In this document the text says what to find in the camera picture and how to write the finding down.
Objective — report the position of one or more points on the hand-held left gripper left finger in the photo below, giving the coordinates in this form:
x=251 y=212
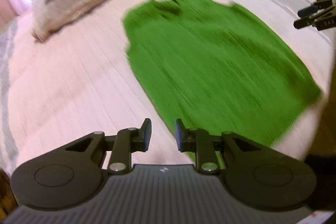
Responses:
x=148 y=132

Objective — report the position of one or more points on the green knitted sweater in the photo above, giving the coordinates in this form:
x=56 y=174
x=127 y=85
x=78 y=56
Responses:
x=218 y=66

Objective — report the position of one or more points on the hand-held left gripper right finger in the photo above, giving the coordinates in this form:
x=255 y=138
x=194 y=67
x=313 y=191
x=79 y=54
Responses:
x=179 y=135

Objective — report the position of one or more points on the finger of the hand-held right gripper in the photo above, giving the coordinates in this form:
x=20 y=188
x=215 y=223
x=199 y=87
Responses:
x=304 y=23
x=307 y=11

